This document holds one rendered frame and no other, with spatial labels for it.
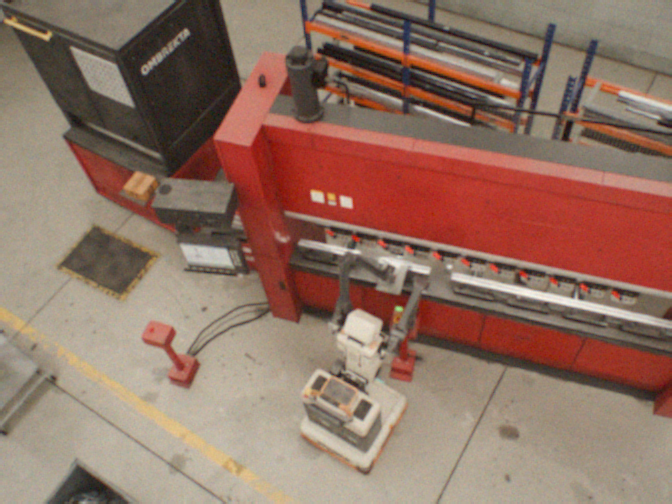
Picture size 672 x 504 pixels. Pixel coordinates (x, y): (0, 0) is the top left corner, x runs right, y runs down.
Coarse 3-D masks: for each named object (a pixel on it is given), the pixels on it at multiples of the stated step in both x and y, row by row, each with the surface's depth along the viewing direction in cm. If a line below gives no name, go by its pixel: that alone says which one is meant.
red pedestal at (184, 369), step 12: (156, 324) 491; (144, 336) 486; (156, 336) 485; (168, 336) 486; (168, 348) 491; (180, 360) 533; (192, 360) 546; (180, 372) 540; (192, 372) 547; (180, 384) 546
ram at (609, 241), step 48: (288, 144) 403; (288, 192) 446; (336, 192) 429; (384, 192) 412; (432, 192) 397; (480, 192) 383; (528, 192) 370; (432, 240) 439; (480, 240) 422; (528, 240) 406; (576, 240) 392; (624, 240) 378; (624, 288) 416
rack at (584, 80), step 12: (588, 48) 500; (588, 60) 510; (588, 72) 516; (588, 84) 522; (600, 84) 516; (612, 84) 514; (564, 96) 491; (576, 96) 542; (648, 96) 504; (564, 108) 497; (576, 108) 548; (564, 120) 506; (624, 132) 484; (648, 144) 479; (660, 144) 475
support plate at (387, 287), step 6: (384, 264) 481; (402, 264) 480; (402, 270) 477; (396, 276) 475; (402, 276) 474; (378, 282) 473; (384, 282) 472; (396, 282) 472; (402, 282) 471; (378, 288) 470; (384, 288) 470; (390, 288) 469; (396, 288) 469; (396, 294) 467
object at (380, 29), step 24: (336, 0) 600; (336, 24) 576; (360, 24) 577; (384, 24) 571; (432, 24) 565; (432, 48) 550; (456, 48) 545; (480, 48) 545; (504, 48) 539; (480, 72) 526
